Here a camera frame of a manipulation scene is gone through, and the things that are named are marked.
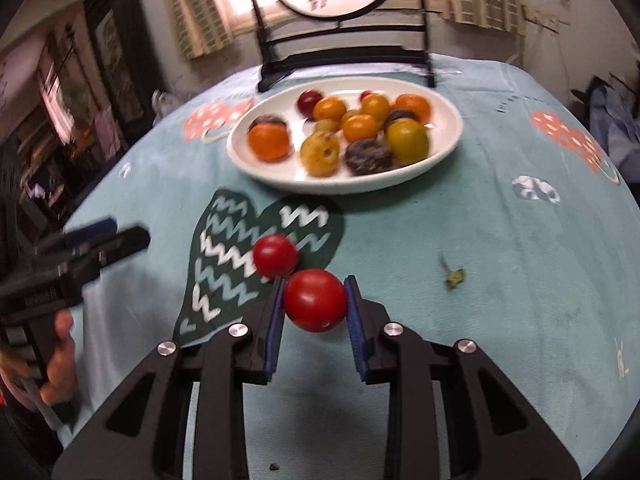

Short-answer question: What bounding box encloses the green leaf scrap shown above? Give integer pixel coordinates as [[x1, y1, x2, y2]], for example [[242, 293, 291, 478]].
[[440, 255, 466, 291]]

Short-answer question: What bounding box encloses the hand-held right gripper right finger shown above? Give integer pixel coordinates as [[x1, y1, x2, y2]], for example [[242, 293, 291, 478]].
[[344, 275, 581, 480]]

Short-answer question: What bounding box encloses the dark brown water chestnut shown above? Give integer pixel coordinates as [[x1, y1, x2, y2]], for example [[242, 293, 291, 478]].
[[344, 139, 394, 177], [248, 114, 289, 133], [383, 109, 421, 131]]

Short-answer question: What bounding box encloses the dark red tomato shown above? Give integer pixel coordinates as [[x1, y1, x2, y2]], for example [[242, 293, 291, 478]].
[[297, 89, 324, 116]]

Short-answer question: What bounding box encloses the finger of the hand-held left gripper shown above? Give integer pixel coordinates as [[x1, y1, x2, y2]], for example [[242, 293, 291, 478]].
[[35, 216, 119, 257], [64, 226, 151, 284]]

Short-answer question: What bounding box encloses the dark framed picture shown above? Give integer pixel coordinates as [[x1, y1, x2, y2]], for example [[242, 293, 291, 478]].
[[85, 0, 161, 126]]

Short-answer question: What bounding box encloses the orange tomato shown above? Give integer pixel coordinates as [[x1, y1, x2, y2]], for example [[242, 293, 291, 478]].
[[342, 114, 380, 144], [313, 96, 348, 123], [360, 94, 392, 122]]

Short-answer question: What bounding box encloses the blue clothing pile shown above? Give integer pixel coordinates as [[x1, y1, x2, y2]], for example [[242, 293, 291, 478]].
[[570, 75, 640, 181]]

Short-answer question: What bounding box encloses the spotted yellow fruit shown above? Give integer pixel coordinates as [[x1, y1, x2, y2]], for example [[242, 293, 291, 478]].
[[300, 130, 342, 178]]

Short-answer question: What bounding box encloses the white cable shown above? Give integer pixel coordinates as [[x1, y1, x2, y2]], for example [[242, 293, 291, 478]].
[[20, 375, 68, 431]]

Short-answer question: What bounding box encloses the white plastic bag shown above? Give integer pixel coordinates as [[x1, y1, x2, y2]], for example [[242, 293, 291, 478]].
[[151, 90, 176, 121]]

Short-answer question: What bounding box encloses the yellow-green tomato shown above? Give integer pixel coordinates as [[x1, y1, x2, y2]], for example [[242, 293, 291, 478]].
[[386, 118, 431, 166]]

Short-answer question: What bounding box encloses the small orange tangerine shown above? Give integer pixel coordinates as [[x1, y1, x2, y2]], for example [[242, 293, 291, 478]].
[[392, 94, 432, 126]]

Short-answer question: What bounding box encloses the person's left hand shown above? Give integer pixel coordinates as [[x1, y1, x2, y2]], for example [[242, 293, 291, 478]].
[[38, 309, 79, 406]]

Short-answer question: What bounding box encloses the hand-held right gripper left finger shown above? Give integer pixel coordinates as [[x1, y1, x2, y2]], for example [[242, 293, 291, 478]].
[[51, 276, 286, 480]]

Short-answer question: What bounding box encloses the white wall socket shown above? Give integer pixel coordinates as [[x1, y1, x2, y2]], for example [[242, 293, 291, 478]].
[[522, 5, 561, 36]]

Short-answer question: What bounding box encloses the large orange tangerine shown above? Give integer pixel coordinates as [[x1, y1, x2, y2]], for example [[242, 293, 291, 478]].
[[248, 122, 292, 162]]

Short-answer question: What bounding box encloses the white oval plate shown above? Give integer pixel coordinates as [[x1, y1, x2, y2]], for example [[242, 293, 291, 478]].
[[226, 77, 463, 195]]

